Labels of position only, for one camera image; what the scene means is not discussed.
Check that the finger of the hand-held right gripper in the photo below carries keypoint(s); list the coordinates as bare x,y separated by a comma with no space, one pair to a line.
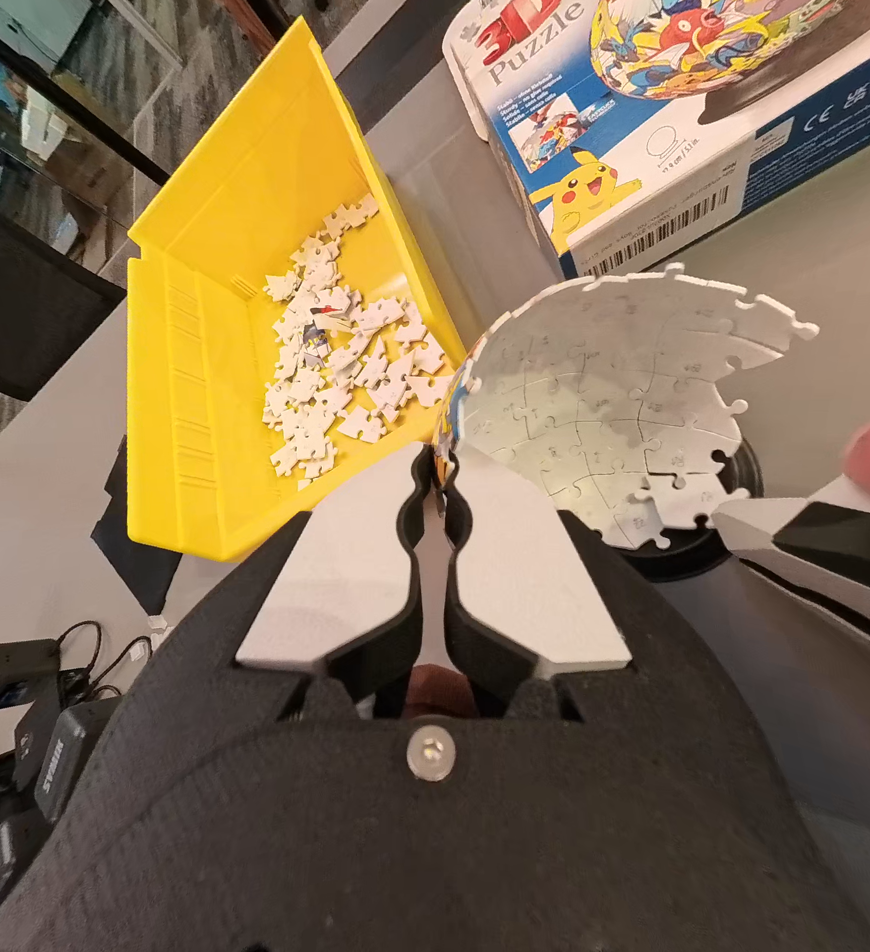
851,602
851,491

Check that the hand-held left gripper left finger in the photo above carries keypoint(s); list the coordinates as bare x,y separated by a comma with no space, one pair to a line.
330,587

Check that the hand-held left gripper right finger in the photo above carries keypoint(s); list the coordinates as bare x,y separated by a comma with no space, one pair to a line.
539,595

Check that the black round ball stand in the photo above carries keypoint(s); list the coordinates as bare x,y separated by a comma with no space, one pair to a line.
702,561

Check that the partly built puzzle ball shell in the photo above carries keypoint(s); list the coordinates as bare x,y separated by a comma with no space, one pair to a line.
613,401

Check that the pile of puzzle pieces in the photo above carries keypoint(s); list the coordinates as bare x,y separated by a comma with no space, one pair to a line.
345,372

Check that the yellow plastic bin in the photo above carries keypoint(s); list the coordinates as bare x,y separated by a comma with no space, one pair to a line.
219,223

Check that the blue puzzle box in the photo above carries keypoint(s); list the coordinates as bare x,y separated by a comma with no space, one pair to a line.
814,156

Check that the black flat plate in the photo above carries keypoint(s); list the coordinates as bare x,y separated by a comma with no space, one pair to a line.
137,543

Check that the black device with blue label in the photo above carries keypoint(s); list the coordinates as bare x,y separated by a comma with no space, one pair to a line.
7,673

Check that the black mesh chair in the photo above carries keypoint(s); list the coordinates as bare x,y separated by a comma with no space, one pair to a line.
26,297

